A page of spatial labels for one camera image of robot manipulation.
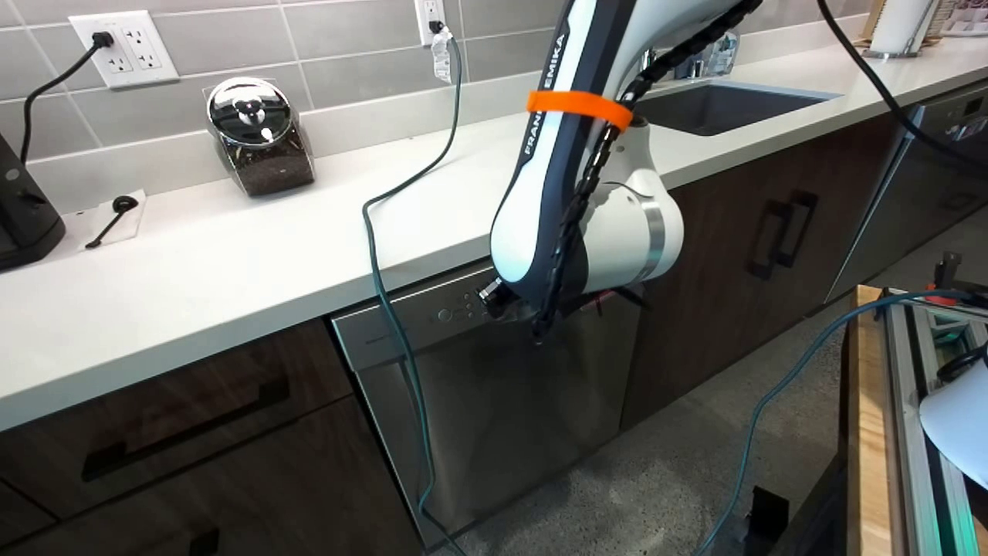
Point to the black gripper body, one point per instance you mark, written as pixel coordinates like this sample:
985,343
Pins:
530,307

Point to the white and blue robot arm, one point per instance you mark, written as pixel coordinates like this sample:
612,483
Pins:
618,235

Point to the stainless steel dishwasher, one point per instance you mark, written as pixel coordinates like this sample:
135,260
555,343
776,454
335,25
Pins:
495,411

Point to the dark brown cabinet door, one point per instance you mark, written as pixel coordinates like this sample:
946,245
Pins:
837,195
699,311

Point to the white plug adapter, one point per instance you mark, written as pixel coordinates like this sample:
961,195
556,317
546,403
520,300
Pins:
444,56

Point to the undermount kitchen sink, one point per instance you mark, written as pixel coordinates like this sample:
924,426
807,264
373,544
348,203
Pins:
721,108

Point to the dark brown cabinet front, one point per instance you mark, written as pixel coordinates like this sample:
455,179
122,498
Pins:
287,495

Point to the small black floor block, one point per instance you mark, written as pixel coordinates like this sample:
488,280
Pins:
769,513

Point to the glass canister with metal lid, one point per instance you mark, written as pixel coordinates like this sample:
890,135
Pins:
258,135

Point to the dark brown drawer front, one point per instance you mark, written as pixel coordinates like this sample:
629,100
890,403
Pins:
206,381

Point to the wooden table edge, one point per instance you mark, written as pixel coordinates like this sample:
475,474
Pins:
867,432

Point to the stainless steel appliance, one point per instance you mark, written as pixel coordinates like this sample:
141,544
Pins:
915,204

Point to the white paper napkin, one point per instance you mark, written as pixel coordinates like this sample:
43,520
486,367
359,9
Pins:
129,231

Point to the black spoon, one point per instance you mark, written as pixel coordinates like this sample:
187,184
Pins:
110,221

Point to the white rounded object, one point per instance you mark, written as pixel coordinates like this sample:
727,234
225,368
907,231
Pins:
961,422

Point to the black coffee machine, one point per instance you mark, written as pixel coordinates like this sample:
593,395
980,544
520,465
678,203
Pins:
22,217

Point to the colourful printed box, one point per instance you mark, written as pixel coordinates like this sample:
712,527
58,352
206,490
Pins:
968,15

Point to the aluminium frame rail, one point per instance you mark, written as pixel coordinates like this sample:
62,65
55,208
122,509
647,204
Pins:
922,483

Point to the wide white wall outlet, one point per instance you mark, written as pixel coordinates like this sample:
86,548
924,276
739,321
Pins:
129,52

